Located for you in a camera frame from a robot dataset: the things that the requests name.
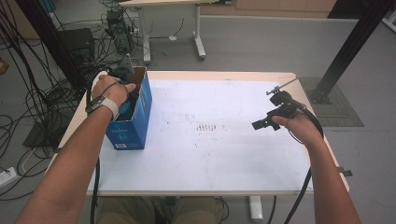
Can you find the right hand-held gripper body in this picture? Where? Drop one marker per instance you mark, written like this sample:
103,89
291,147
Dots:
285,104

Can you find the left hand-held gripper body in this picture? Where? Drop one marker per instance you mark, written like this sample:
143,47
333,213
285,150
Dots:
126,70

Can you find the light blue round bottle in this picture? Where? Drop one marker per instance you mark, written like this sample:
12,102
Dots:
126,109

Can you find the blue cardboard box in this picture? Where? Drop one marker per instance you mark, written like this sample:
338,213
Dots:
130,133

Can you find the person's left hand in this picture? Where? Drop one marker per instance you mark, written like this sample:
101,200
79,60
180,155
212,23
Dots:
110,88

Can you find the person's right hand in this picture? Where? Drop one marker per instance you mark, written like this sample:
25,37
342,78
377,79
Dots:
300,129

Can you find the dark computer tower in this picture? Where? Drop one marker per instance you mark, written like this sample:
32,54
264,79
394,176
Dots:
120,31

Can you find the white-legged desk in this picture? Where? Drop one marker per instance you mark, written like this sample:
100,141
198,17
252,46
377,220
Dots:
144,34

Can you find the white table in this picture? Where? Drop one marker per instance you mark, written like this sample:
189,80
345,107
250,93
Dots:
218,155

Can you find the black box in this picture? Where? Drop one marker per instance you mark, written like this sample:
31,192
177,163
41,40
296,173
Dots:
77,43

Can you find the grey table clamp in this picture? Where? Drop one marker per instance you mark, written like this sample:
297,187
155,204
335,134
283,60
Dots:
345,171

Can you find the white table leg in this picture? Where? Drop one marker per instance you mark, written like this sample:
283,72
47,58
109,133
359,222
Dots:
256,208

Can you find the black floor plate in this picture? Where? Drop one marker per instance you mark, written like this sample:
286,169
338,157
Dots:
40,137

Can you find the person's olive trousers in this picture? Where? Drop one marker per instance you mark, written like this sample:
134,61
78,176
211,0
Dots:
130,211

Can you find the white power strip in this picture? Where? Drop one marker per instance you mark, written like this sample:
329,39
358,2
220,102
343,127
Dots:
7,178

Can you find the black metal frame post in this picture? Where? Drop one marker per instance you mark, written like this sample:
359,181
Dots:
351,43
53,40

